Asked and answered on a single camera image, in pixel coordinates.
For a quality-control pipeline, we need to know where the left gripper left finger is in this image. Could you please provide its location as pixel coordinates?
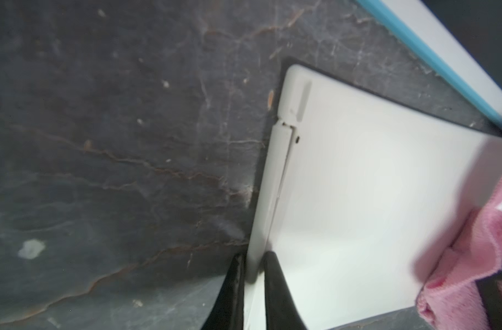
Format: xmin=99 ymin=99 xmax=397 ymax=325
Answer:
xmin=201 ymin=253 xmax=245 ymax=330

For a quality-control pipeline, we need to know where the pink cleaning cloth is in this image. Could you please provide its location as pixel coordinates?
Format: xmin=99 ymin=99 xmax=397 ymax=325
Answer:
xmin=417 ymin=178 xmax=502 ymax=329

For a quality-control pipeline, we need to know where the blue framed drawing tablet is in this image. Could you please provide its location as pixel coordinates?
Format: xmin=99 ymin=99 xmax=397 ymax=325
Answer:
xmin=358 ymin=1 xmax=502 ymax=130

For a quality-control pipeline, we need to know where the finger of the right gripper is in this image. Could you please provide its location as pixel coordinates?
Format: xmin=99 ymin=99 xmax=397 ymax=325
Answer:
xmin=476 ymin=269 xmax=502 ymax=330

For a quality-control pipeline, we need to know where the white stylus pen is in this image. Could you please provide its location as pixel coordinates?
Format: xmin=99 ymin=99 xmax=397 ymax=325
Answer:
xmin=246 ymin=120 xmax=293 ymax=283

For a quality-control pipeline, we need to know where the white drawing tablet front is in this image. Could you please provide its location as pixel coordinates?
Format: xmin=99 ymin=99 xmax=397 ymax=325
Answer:
xmin=245 ymin=65 xmax=502 ymax=329

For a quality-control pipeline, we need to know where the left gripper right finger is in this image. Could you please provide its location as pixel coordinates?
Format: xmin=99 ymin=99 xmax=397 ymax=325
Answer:
xmin=263 ymin=251 xmax=307 ymax=330

